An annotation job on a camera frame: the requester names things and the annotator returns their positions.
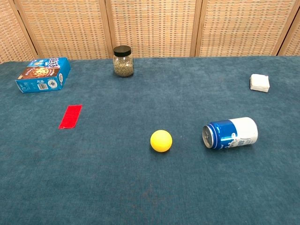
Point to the glass jar black lid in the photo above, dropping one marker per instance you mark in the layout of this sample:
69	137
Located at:
123	66

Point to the blue cookie box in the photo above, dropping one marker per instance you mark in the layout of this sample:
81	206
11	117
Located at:
42	75

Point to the blue carpet table cloth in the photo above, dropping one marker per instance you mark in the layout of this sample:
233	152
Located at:
140	187

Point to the yellow ball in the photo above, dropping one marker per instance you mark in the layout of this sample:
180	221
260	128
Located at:
161	141

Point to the woven wooden folding screen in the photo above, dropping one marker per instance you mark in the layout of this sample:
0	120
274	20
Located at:
152	28

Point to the white tissue pack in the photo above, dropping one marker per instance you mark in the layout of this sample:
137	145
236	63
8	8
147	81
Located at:
259	82

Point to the blue white drink can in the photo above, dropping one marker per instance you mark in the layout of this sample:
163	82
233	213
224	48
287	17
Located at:
234	132

